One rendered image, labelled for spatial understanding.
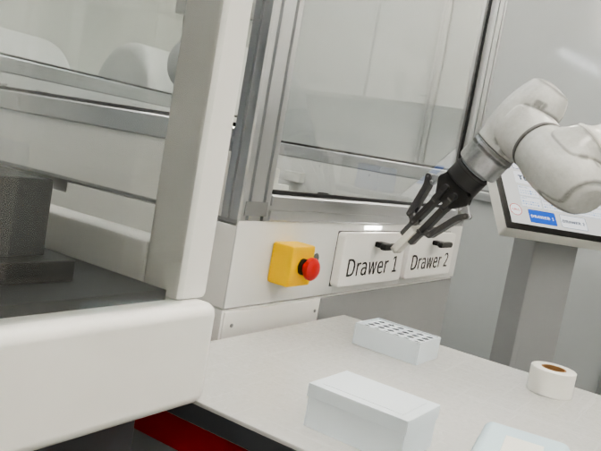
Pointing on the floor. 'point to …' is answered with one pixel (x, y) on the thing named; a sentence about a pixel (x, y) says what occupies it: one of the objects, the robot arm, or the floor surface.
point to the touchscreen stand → (532, 303)
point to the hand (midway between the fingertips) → (406, 239)
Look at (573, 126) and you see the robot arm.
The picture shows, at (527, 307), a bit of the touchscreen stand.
